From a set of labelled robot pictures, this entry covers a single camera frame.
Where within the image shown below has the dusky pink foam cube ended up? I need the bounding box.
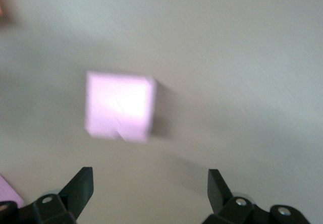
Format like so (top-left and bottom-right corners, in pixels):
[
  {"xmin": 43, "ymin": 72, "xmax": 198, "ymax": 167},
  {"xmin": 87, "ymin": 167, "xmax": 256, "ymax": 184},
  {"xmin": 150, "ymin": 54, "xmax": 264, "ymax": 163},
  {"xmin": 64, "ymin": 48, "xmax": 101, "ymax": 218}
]
[{"xmin": 0, "ymin": 175, "xmax": 26, "ymax": 207}]

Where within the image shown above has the notched pink foam cube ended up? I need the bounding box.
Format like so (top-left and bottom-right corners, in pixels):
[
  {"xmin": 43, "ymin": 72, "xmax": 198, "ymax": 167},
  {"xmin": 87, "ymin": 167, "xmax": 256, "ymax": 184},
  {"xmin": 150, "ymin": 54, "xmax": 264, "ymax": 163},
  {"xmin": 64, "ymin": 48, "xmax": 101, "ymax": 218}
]
[{"xmin": 84, "ymin": 70, "xmax": 158, "ymax": 144}]

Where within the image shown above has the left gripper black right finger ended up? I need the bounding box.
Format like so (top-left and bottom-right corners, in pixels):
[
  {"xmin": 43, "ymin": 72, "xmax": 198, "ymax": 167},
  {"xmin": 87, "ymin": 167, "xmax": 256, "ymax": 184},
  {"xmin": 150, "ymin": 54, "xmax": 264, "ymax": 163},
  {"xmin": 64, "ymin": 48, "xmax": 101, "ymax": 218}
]
[{"xmin": 204, "ymin": 169, "xmax": 312, "ymax": 224}]

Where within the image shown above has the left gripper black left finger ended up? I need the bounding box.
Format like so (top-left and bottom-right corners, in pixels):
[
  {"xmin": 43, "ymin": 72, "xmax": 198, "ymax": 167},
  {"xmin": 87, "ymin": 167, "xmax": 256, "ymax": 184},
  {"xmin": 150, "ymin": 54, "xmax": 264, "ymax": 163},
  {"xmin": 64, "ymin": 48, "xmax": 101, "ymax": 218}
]
[{"xmin": 0, "ymin": 166, "xmax": 94, "ymax": 224}]

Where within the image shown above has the table cover sheet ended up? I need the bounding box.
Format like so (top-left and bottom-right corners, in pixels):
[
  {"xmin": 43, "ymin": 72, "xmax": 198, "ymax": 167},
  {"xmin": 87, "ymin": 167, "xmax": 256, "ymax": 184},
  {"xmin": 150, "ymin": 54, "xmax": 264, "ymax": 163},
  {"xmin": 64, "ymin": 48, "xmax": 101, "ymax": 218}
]
[{"xmin": 0, "ymin": 0, "xmax": 323, "ymax": 224}]

